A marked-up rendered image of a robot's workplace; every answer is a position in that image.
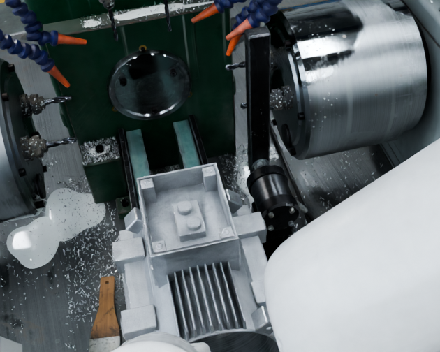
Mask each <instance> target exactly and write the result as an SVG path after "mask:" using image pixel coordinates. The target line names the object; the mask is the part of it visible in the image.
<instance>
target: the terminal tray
mask: <svg viewBox="0 0 440 352"><path fill-rule="evenodd" d="M207 168H211V169H212V172H211V173H206V172H205V170H206V169H207ZM147 180H149V181H150V182H151V184H150V185H149V186H145V185H144V182H145V181H147ZM137 184H138V191H139V196H140V200H139V204H140V211H141V215H142V222H143V228H144V231H145V239H146V244H147V252H148V255H149V263H150V269H151V272H152V277H153V280H154V285H155V286H158V288H160V287H162V286H164V285H166V284H167V283H168V282H167V277H166V275H168V277H169V280H170V282H171V281H173V280H175V276H174V272H176V275H177V278H180V277H182V270H183V271H184V276H186V275H188V274H189V268H191V271H192V274H193V273H196V272H197V265H198V267H199V270H200V272H202V271H205V264H206V266H207V270H212V263H214V266H215V270H220V262H221V263H222V266H223V269H224V270H227V269H228V262H229V263H230V268H231V269H232V270H237V271H240V267H242V264H241V250H240V247H239V237H238V234H237V231H236V227H235V224H234V221H233V217H232V214H231V211H230V207H229V204H228V201H227V197H226V194H225V191H224V188H223V184H222V181H221V177H220V174H219V170H218V168H217V163H209V164H205V165H201V166H195V167H191V168H185V169H181V170H174V171H170V172H166V173H160V174H156V175H150V176H146V177H139V178H137ZM224 229H228V230H229V231H230V233H229V234H228V235H224V234H223V233H222V231H223V230H224ZM158 243H161V244H162V245H163V248H162V249H156V244H158Z"/></svg>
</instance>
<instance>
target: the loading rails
mask: <svg viewBox="0 0 440 352"><path fill-rule="evenodd" d="M173 128H174V134H175V142H176V147H177V155H178V161H179V167H180V170H181V169H185V168H191V167H195V166H201V165H205V164H209V163H208V160H207V156H206V153H205V149H204V147H203V143H202V140H203V137H202V136H200V133H199V130H198V126H197V123H196V120H195V117H194V114H192V115H189V121H188V120H183V121H179V122H173ZM118 132H119V140H120V144H121V149H122V152H121V153H119V154H120V156H123V160H124V168H125V173H126V180H127V184H128V189H126V193H129V196H125V197H121V198H116V200H115V201H116V206H117V214H118V217H119V219H120V220H121V219H124V217H125V216H126V215H127V214H128V213H129V212H130V211H131V210H132V209H133V208H134V207H136V208H138V209H140V204H139V200H140V196H139V191H138V184H137V178H139V177H146V176H150V175H151V174H150V171H149V164H148V160H147V155H146V151H145V145H144V141H143V137H142V131H141V129H137V130H133V131H127V132H126V133H125V134H126V137H125V134H124V129H123V128H121V129H118ZM126 141H127V143H126Z"/></svg>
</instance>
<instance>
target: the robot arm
mask: <svg viewBox="0 0 440 352"><path fill-rule="evenodd" d="M264 293H265V301H266V305H267V310H268V314H269V317H270V322H271V324H272V329H273V331H274V335H275V338H276V341H277V345H278V347H279V351H280V352H440V138H439V139H438V140H436V141H435V142H433V143H432V144H431V145H429V146H427V147H426V148H424V149H422V150H421V151H419V152H418V153H417V154H415V155H413V156H412V157H411V158H409V159H407V160H406V161H404V162H403V163H401V164H399V165H398V166H397V167H395V168H393V169H392V170H390V171H389V172H387V173H386V174H384V175H383V176H381V177H380V178H378V179H376V180H375V181H373V182H372V183H371V184H369V185H367V186H366V187H364V188H363V189H361V190H359V191H358V192H357V193H355V194H353V195H352V196H350V197H349V198H347V199H346V200H344V201H343V202H341V203H340V204H338V205H336V206H335V207H333V208H332V209H331V210H329V211H327V212H326V213H324V214H322V215H321V216H320V217H318V218H317V219H315V220H313V221H312V222H311V223H309V224H307V225H306V226H305V227H303V228H301V229H300V230H299V231H297V232H296V233H294V234H293V235H292V236H290V237H289V238H288V239H287V240H285V241H284V242H283V243H282V244H281V245H280V246H279V247H278V248H277V249H276V250H275V252H274V253H273V254H272V255H271V257H270V259H269V261H268V263H267V266H266V269H265V274H264ZM111 352H211V351H210V348H209V346H208V345H207V344H206V343H204V342H201V343H194V344H190V343H188V342H187V341H186V340H184V339H182V338H181V337H178V336H176V335H172V334H169V333H164V332H151V333H147V334H144V335H141V336H138V337H135V338H133V339H131V340H130V339H129V340H127V341H126V342H124V343H123V344H122V345H121V346H120V347H118V348H116V349H115V350H113V351H111Z"/></svg>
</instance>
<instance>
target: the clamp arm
mask: <svg viewBox="0 0 440 352"><path fill-rule="evenodd" d="M244 44H245V68H246V93H247V140H248V164H249V170H250V172H253V171H254V170H255V169H257V167H256V166H255V165H256V164H257V165H258V167H259V166H261V165H262V162H260V161H263V163H264V164H265V165H269V164H270V49H271V34H270V31H269V29H268V27H267V26H264V27H256V28H252V29H246V30H245V31H244Z"/></svg>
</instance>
